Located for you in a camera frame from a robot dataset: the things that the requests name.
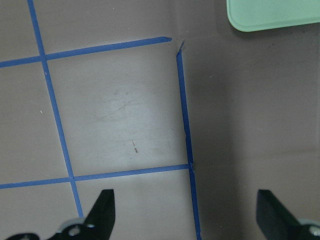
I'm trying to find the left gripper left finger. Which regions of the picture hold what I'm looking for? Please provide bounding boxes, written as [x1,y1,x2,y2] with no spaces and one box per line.
[84,189,116,240]

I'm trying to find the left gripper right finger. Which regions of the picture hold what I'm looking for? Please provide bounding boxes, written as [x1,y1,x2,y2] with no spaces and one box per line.
[256,189,309,240]

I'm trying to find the brown paper table cover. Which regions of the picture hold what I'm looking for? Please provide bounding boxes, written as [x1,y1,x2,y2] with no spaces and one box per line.
[0,0,320,240]

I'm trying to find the light green tray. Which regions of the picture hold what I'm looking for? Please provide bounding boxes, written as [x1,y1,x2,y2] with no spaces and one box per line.
[226,0,320,32]

